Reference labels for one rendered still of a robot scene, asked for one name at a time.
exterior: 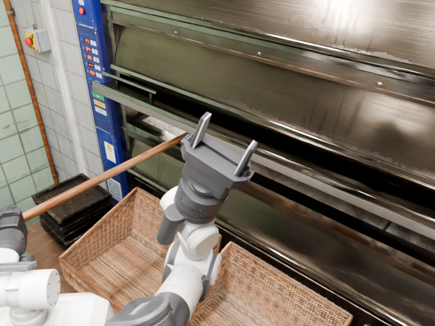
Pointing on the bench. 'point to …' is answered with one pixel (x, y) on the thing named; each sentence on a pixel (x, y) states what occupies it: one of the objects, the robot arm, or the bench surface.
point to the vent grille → (114, 189)
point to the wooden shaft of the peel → (100, 178)
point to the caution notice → (110, 152)
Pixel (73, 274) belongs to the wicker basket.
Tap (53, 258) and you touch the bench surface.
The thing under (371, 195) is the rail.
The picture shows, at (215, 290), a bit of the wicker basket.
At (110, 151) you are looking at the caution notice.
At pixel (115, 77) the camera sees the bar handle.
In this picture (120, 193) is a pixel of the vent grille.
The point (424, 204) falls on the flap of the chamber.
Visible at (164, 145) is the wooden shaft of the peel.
